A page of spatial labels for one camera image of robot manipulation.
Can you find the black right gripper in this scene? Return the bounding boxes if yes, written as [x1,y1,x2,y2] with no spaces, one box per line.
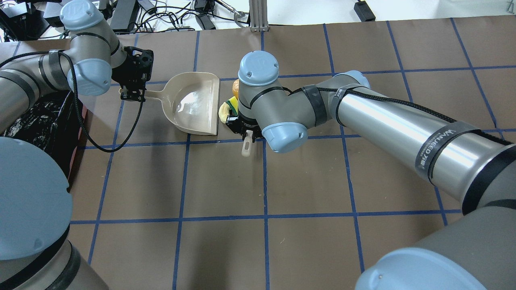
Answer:
[225,115,264,144]

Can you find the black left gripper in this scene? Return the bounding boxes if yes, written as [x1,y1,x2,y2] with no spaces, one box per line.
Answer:
[111,46,154,103]

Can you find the beige hand brush black bristles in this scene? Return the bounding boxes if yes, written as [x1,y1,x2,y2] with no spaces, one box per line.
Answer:
[241,133,253,157]

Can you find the yellow green sponge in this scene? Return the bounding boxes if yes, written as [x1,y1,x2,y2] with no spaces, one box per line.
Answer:
[225,96,238,117]

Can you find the orange-brown bread roll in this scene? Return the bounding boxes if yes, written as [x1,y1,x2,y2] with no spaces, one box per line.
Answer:
[232,79,240,99]

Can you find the beige plastic dustpan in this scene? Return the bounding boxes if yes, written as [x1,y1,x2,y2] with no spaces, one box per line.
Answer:
[119,72,221,136]

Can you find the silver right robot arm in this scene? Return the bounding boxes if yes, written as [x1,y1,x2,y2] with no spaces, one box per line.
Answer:
[235,51,516,290]

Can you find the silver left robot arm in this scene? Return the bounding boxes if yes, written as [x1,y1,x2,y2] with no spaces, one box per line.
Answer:
[1,0,153,290]

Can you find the bin with black bag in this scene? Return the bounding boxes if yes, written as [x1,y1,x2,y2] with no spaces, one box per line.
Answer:
[1,91,83,192]

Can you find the black power brick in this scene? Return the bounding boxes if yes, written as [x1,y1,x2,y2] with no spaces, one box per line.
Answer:
[110,0,139,33]

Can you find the black power adapter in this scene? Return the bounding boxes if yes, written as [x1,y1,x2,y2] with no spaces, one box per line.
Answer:
[354,0,376,22]

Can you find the aluminium frame post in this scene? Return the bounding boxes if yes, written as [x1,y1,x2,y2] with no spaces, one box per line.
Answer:
[249,0,270,32]

